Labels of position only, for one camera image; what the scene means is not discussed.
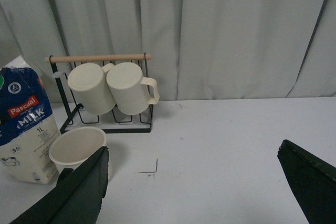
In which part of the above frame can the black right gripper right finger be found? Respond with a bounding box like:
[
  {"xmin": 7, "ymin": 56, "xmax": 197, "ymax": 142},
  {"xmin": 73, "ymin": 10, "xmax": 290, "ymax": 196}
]
[{"xmin": 277, "ymin": 140, "xmax": 335, "ymax": 223}]

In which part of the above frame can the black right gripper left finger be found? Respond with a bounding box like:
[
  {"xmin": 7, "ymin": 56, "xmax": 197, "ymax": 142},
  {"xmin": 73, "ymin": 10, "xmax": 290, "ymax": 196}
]
[{"xmin": 12, "ymin": 146, "xmax": 109, "ymax": 223}]

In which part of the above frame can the cream cup black handle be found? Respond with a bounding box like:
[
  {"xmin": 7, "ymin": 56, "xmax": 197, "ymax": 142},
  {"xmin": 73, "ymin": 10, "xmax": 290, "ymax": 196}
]
[{"xmin": 49, "ymin": 126, "xmax": 107, "ymax": 173}]

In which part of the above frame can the blue white milk carton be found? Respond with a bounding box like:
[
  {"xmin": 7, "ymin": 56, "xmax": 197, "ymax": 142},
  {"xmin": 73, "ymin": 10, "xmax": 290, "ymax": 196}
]
[{"xmin": 1, "ymin": 56, "xmax": 60, "ymax": 184}]

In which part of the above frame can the cream ribbed mug left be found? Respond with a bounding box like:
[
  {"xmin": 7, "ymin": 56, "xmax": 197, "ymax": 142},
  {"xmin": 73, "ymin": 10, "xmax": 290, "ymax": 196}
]
[{"xmin": 68, "ymin": 63, "xmax": 116, "ymax": 115}]

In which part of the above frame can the cream ribbed mug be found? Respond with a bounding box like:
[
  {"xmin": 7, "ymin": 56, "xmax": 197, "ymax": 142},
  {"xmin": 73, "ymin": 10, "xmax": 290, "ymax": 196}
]
[
  {"xmin": 68, "ymin": 63, "xmax": 116, "ymax": 115},
  {"xmin": 106, "ymin": 62, "xmax": 160, "ymax": 115}
]

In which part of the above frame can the cream ribbed mug right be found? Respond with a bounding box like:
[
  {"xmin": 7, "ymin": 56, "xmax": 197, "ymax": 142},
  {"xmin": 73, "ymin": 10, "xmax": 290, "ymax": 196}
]
[{"xmin": 106, "ymin": 62, "xmax": 160, "ymax": 115}]

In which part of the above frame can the grey curtain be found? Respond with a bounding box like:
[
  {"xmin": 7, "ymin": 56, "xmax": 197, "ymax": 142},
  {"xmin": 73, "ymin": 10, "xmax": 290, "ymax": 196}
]
[{"xmin": 1, "ymin": 0, "xmax": 335, "ymax": 102}]

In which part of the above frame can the black wire cup rack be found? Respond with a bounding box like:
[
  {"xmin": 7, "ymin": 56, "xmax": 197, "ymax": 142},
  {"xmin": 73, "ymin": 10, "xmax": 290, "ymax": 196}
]
[{"xmin": 45, "ymin": 52, "xmax": 153, "ymax": 134}]

